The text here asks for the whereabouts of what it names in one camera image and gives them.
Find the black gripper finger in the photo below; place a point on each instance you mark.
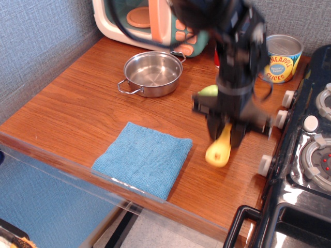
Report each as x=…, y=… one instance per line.
x=215, y=125
x=238, y=132

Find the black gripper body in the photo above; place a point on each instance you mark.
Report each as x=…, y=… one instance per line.
x=239, y=109

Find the yellow dish brush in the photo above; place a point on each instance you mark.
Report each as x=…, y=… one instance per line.
x=218, y=152

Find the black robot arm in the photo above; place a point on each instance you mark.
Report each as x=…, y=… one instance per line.
x=240, y=35

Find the green toy pear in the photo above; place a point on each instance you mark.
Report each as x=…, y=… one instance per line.
x=209, y=91

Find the tomato sauce can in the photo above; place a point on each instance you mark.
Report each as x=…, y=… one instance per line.
x=216, y=55

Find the pineapple slices can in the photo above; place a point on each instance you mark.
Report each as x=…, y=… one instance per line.
x=284, y=52

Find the small steel pan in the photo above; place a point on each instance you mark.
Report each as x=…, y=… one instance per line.
x=152, y=74

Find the blue folded cloth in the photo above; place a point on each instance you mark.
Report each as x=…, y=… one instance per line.
x=144, y=160

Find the black toy stove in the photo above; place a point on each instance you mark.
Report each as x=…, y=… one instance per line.
x=296, y=197

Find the toy microwave oven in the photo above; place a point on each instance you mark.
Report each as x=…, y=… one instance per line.
x=151, y=20

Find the orange object bottom left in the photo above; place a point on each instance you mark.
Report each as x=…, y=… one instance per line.
x=15, y=242

